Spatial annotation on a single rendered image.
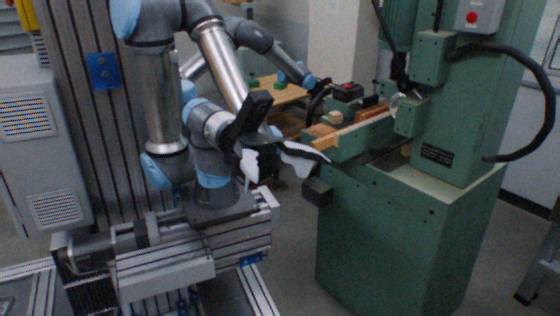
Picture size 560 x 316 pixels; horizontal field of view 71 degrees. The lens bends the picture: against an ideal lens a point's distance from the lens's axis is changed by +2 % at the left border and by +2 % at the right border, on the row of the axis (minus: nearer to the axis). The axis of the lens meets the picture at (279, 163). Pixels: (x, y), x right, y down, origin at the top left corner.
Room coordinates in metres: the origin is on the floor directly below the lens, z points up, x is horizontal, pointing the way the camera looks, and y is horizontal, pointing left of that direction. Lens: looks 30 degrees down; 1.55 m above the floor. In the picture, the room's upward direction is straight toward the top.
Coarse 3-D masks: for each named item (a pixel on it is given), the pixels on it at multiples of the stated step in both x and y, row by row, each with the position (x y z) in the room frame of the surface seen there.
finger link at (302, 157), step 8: (288, 144) 0.61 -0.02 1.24; (296, 144) 0.61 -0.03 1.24; (288, 152) 0.60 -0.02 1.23; (296, 152) 0.60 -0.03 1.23; (304, 152) 0.59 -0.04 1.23; (312, 152) 0.59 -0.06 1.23; (288, 160) 0.61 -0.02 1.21; (296, 160) 0.60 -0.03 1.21; (304, 160) 0.60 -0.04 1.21; (312, 160) 0.59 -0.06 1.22; (320, 160) 0.58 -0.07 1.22; (328, 160) 0.57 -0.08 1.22; (296, 168) 0.60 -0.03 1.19; (304, 168) 0.60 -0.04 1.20; (304, 176) 0.60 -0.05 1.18
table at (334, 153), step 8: (344, 120) 1.49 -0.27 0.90; (352, 120) 1.49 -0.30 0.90; (336, 128) 1.41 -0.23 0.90; (344, 128) 1.41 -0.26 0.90; (392, 128) 1.43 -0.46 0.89; (304, 136) 1.38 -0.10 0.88; (312, 136) 1.35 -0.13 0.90; (368, 136) 1.34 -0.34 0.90; (376, 136) 1.37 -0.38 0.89; (384, 136) 1.40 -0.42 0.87; (392, 136) 1.44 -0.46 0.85; (352, 144) 1.28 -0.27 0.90; (360, 144) 1.31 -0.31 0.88; (368, 144) 1.34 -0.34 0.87; (376, 144) 1.37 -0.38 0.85; (320, 152) 1.31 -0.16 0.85; (328, 152) 1.28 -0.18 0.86; (336, 152) 1.25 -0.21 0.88; (344, 152) 1.25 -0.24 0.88; (352, 152) 1.28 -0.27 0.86; (360, 152) 1.31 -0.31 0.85; (336, 160) 1.25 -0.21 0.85; (344, 160) 1.25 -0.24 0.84
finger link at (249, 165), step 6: (246, 150) 0.57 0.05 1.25; (252, 150) 0.57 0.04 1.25; (246, 156) 0.54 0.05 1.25; (252, 156) 0.54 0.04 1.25; (246, 162) 0.52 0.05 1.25; (252, 162) 0.52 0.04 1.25; (246, 168) 0.51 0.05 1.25; (252, 168) 0.50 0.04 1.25; (258, 168) 0.50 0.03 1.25; (246, 174) 0.50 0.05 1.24; (252, 174) 0.49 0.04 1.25; (258, 174) 0.49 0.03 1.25; (246, 180) 0.51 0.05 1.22; (252, 180) 0.49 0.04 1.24; (258, 180) 0.48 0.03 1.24; (246, 186) 0.51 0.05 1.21; (246, 192) 0.52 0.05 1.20
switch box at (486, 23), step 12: (468, 0) 1.16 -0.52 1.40; (480, 0) 1.13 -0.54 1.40; (492, 0) 1.11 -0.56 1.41; (504, 0) 1.13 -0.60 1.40; (468, 12) 1.15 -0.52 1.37; (480, 12) 1.12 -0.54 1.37; (492, 12) 1.10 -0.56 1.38; (456, 24) 1.17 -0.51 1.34; (480, 24) 1.12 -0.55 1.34; (492, 24) 1.11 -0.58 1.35
